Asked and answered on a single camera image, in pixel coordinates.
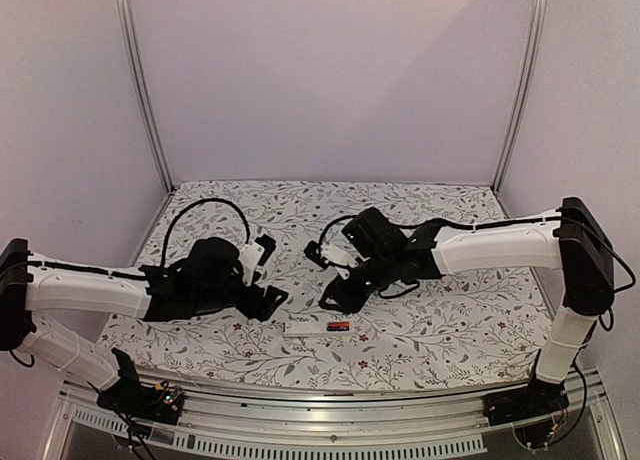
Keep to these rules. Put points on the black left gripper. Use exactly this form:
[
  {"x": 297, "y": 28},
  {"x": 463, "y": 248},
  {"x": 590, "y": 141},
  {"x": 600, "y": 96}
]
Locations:
[{"x": 266, "y": 307}]

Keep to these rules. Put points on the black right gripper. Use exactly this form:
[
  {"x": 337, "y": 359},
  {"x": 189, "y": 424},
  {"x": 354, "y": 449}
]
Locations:
[{"x": 350, "y": 302}]

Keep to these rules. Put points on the white remote control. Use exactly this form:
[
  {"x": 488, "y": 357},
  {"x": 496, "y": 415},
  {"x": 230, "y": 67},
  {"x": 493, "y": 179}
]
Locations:
[{"x": 308, "y": 330}]

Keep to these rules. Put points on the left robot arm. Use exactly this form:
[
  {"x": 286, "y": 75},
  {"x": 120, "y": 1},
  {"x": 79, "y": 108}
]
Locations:
[{"x": 214, "y": 276}]

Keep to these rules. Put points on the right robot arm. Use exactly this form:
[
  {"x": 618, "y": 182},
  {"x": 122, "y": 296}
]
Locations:
[{"x": 567, "y": 238}]

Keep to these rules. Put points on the floral patterned table mat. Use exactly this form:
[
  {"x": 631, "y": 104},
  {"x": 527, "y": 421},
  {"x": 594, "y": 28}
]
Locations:
[{"x": 474, "y": 328}]

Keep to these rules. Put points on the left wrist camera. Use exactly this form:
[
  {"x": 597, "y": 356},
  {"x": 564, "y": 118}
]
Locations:
[{"x": 255, "y": 254}]

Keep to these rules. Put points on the aluminium front rail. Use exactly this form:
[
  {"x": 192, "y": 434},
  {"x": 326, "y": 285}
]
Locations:
[{"x": 228, "y": 420}]

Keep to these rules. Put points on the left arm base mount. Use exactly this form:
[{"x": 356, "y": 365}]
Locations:
[{"x": 161, "y": 403}]

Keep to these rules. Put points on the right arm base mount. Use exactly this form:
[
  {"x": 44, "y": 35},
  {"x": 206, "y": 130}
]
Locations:
[{"x": 529, "y": 411}]

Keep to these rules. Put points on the left aluminium post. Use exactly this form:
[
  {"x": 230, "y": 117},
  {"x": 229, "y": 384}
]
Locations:
[{"x": 134, "y": 57}]

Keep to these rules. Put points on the aluminium post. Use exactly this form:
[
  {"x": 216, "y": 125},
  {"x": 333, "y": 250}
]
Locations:
[
  {"x": 134, "y": 57},
  {"x": 523, "y": 87}
]

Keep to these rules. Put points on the right aluminium post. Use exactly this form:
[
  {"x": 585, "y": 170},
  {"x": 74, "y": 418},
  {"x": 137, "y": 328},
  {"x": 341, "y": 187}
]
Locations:
[{"x": 523, "y": 87}]

